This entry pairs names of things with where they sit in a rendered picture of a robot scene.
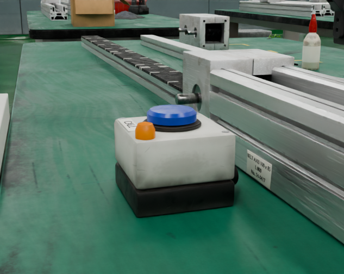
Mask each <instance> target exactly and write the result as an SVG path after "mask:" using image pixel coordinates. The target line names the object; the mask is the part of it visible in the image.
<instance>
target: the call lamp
mask: <svg viewBox="0 0 344 274"><path fill-rule="evenodd" d="M135 138H136V139H138V140H152V139H154V138H155V128H154V126H153V124H152V123H151V122H139V123H138V124H137V126H136V128H135Z"/></svg>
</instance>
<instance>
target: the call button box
mask: <svg viewBox="0 0 344 274"><path fill-rule="evenodd" d="M139 122H148V121H147V117H146V116H144V117H129V118H124V117H122V118H119V119H117V120H115V122H114V133H115V158H116V160H117V163H116V165H115V177H116V184H117V185H118V187H119V188H120V190H121V191H122V193H123V195H124V196H125V198H126V200H127V201H128V203H129V204H130V206H131V208H132V210H133V211H134V213H135V214H136V216H137V217H146V216H154V215H163V214H171V213H180V212H185V211H193V210H201V209H210V208H218V207H226V206H232V205H233V204H234V185H235V184H236V183H237V182H238V179H239V174H238V170H237V168H236V166H235V135H234V133H232V132H230V131H229V130H227V129H225V128H224V127H222V126H220V125H219V124H217V123H216V122H214V121H212V120H211V119H209V118H207V117H205V116H204V115H202V114H200V113H197V120H196V122H194V123H191V124H185V125H180V126H163V125H158V124H153V126H154V128H155V138H154V139H152V140H138V139H136V138H135V128H136V126H137V124H138V123H139Z"/></svg>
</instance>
